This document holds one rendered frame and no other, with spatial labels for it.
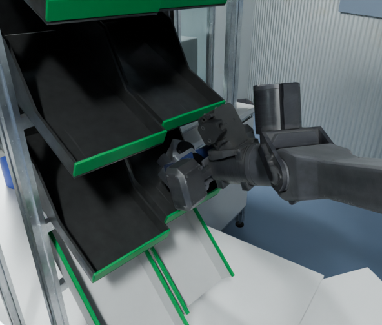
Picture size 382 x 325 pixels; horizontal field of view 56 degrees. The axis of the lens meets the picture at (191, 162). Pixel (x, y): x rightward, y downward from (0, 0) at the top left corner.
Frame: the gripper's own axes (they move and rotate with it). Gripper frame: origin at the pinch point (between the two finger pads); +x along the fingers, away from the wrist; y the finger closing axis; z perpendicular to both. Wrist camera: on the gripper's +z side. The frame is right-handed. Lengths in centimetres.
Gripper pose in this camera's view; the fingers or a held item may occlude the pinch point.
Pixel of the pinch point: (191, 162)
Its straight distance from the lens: 55.8
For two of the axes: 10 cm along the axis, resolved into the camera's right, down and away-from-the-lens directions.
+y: -6.1, 3.9, -6.9
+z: -2.4, -9.2, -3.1
